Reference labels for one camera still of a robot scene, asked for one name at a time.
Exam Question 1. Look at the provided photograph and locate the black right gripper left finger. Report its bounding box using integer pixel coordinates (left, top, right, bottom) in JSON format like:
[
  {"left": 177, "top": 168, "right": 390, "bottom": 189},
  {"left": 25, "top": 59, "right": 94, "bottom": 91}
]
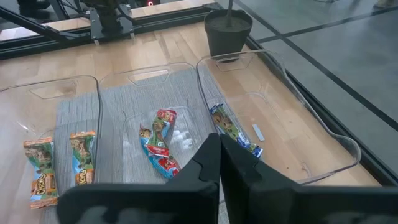
[{"left": 167, "top": 133, "right": 223, "bottom": 186}]

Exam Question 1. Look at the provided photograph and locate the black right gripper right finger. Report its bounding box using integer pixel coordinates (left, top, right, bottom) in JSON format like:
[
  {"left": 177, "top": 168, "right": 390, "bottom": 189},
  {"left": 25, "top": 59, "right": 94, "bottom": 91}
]
[{"left": 220, "top": 133, "right": 296, "bottom": 189}]

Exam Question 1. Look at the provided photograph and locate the red-ended granola bar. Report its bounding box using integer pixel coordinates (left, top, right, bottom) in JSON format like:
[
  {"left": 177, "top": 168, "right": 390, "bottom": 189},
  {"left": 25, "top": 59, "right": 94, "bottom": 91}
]
[
  {"left": 139, "top": 124, "right": 182, "bottom": 180},
  {"left": 144, "top": 108, "right": 177, "bottom": 158}
]

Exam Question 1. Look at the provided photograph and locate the blue-ended granola bar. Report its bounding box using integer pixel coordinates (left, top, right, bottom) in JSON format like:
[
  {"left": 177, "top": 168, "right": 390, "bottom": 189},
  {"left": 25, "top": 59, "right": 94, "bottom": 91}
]
[{"left": 210, "top": 103, "right": 264, "bottom": 159}]

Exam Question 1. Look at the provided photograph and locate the orange-ended granola bar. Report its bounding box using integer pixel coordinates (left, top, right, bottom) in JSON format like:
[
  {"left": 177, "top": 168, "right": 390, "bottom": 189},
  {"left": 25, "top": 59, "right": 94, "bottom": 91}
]
[
  {"left": 68, "top": 130, "right": 96, "bottom": 187},
  {"left": 23, "top": 136, "right": 59, "bottom": 210}
]

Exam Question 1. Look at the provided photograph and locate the clear plastic bin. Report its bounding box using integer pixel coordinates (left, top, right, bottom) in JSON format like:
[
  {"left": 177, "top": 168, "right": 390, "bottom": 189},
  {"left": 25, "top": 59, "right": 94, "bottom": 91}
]
[
  {"left": 0, "top": 74, "right": 101, "bottom": 224},
  {"left": 196, "top": 49, "right": 362, "bottom": 185},
  {"left": 95, "top": 62, "right": 219, "bottom": 185}
]

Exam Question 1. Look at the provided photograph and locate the grey woven mat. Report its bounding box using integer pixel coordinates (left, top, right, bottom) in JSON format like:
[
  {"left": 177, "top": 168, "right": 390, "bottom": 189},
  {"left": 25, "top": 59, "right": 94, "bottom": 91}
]
[{"left": 43, "top": 67, "right": 231, "bottom": 224}]

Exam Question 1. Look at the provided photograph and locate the green plant in black pot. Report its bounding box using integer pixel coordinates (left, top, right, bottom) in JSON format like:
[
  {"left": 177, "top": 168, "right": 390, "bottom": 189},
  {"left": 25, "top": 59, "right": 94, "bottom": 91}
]
[{"left": 203, "top": 0, "right": 254, "bottom": 59}]

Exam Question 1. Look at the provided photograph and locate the black aluminium table frame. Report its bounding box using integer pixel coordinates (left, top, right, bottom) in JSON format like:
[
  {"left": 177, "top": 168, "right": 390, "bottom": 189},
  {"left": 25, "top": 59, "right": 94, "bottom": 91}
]
[{"left": 0, "top": 0, "right": 398, "bottom": 187}]

